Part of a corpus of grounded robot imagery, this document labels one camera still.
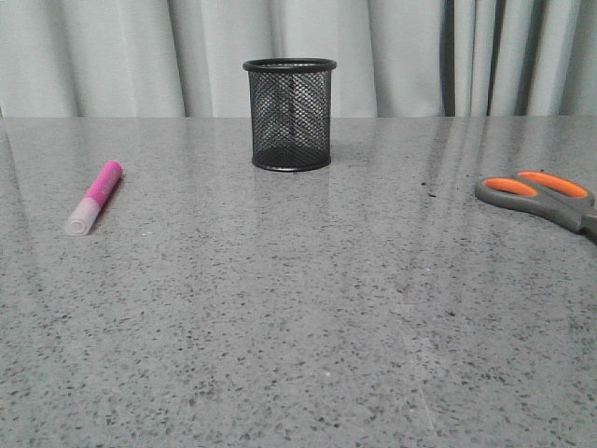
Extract black mesh pen holder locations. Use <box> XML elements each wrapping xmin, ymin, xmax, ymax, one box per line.
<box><xmin>243</xmin><ymin>58</ymin><xmax>337</xmax><ymax>172</ymax></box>

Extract pink highlighter pen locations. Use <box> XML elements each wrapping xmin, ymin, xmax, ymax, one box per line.
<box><xmin>64</xmin><ymin>161</ymin><xmax>123</xmax><ymax>236</ymax></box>

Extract grey orange handled scissors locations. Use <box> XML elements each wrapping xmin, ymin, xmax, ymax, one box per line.
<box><xmin>475</xmin><ymin>171</ymin><xmax>596</xmax><ymax>241</ymax></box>

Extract grey curtain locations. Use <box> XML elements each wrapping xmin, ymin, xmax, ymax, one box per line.
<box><xmin>1</xmin><ymin>1</ymin><xmax>596</xmax><ymax>118</ymax></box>

